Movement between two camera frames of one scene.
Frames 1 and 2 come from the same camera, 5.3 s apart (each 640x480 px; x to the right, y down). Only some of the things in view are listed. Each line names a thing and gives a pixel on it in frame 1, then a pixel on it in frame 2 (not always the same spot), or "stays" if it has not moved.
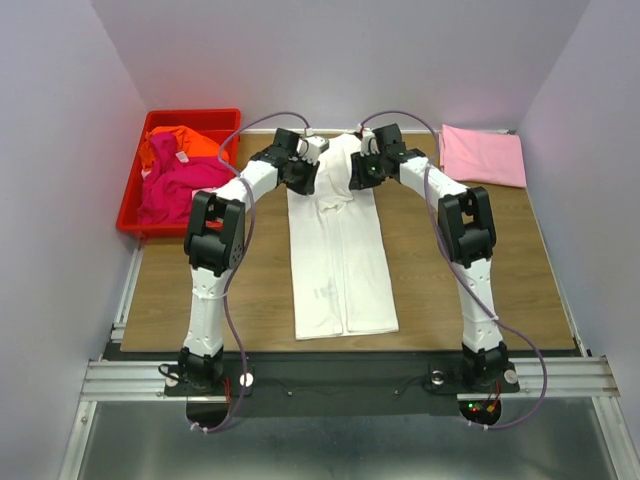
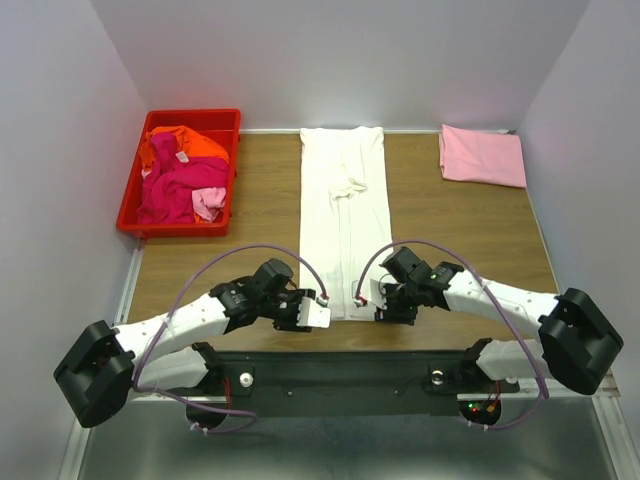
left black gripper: x=302 y=177 -> x=288 y=316
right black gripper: x=360 y=173 -> x=393 y=307
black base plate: x=341 y=383 stays
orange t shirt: x=186 y=140 stays
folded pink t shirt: x=481 y=156 stays
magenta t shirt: x=173 y=179 stays
